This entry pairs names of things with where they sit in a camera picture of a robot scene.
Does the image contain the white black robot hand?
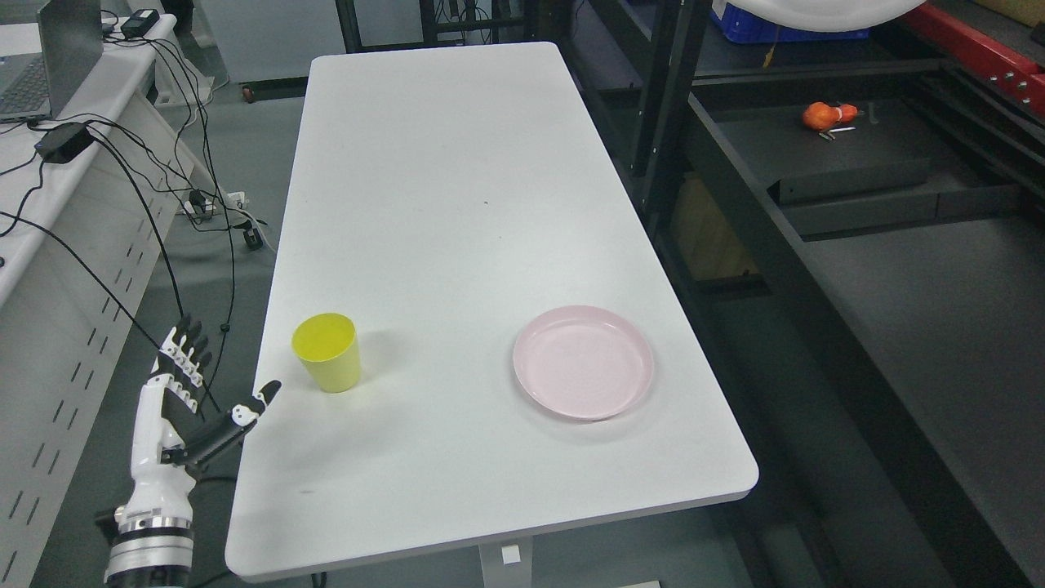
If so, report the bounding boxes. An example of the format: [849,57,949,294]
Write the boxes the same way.
[114,315,282,533]

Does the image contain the yellow plastic cup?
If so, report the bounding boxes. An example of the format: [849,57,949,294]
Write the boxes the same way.
[291,313,362,392]

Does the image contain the black metal shelf rack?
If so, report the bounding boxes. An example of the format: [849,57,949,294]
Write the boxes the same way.
[539,1,1043,587]

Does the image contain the white power strip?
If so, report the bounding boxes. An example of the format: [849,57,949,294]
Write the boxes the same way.
[180,189,249,222]

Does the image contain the white perforated desk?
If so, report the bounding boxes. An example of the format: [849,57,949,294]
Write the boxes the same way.
[1,44,213,587]

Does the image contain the black power adapter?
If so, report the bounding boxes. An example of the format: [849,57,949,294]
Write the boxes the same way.
[34,122,94,164]

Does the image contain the white table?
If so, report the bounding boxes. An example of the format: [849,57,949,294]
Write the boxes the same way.
[225,43,758,587]

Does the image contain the grey laptop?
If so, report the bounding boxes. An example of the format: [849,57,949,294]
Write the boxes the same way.
[1,1,102,123]

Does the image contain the pink plastic plate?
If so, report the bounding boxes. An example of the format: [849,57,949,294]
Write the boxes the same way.
[512,305,654,421]

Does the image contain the black charger on desk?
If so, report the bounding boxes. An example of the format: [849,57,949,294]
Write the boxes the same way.
[120,8,160,38]

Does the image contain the blue plastic crate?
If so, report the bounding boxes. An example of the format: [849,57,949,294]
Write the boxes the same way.
[710,1,869,45]

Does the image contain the orange toy object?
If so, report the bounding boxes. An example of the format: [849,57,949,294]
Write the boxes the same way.
[802,101,860,131]

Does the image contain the red metal beam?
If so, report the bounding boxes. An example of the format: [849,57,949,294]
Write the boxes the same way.
[900,3,1044,117]

